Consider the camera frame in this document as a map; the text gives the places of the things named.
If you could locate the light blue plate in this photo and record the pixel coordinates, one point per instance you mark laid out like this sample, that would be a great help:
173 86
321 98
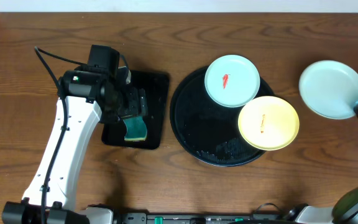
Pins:
330 89
232 81

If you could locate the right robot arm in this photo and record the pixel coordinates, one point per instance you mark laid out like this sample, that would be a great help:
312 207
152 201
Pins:
344 211

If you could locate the yellow plate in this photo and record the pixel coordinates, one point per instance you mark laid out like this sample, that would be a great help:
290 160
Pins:
268 123

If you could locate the black round tray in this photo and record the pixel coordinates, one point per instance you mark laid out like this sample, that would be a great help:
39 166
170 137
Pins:
205 129

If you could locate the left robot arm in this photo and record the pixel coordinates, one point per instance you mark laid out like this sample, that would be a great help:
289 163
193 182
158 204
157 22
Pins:
88 96

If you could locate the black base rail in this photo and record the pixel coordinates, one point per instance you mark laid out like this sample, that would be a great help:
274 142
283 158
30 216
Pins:
161 218

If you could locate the black rectangular tray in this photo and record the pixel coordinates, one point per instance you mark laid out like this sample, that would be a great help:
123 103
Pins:
156 86

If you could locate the green yellow sponge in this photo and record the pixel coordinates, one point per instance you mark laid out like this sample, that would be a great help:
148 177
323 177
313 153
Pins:
136 129

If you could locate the light blue plate back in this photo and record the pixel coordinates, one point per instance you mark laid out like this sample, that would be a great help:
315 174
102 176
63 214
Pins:
232 81

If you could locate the light blue plate front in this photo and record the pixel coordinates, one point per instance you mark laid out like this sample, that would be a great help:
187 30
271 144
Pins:
330 89

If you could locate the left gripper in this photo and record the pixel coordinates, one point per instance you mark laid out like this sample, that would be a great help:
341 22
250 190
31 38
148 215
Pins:
139 104

